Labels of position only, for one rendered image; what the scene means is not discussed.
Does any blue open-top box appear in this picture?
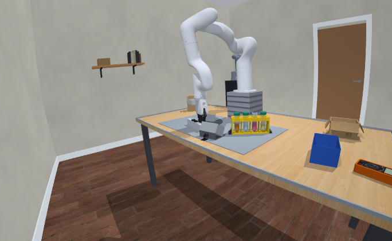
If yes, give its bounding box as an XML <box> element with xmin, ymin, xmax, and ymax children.
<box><xmin>309</xmin><ymin>133</ymin><xmax>341</xmax><ymax>168</ymax></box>

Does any orange multimeter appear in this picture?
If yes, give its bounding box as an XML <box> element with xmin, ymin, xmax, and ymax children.
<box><xmin>354</xmin><ymin>159</ymin><xmax>392</xmax><ymax>185</ymax></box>

